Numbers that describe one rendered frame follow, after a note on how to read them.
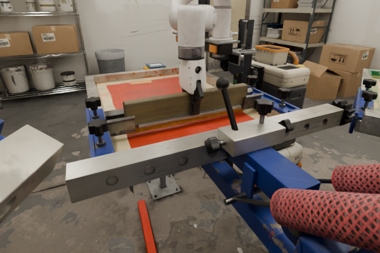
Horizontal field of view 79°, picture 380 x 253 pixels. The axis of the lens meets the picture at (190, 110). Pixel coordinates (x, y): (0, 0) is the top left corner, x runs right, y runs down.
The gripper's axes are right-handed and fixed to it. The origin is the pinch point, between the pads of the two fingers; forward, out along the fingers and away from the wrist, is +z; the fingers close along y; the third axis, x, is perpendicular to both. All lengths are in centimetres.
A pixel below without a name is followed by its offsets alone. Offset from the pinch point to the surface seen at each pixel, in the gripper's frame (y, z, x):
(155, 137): -3.9, 5.9, 13.1
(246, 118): -4.5, 5.9, -18.4
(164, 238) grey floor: 36, 101, 1
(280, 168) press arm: -37.4, -2.7, 0.4
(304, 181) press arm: -41.6, -2.6, -0.6
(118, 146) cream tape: -4.4, 5.9, 23.5
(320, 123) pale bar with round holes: -25.4, -0.3, -25.9
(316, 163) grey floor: 49, 101, -148
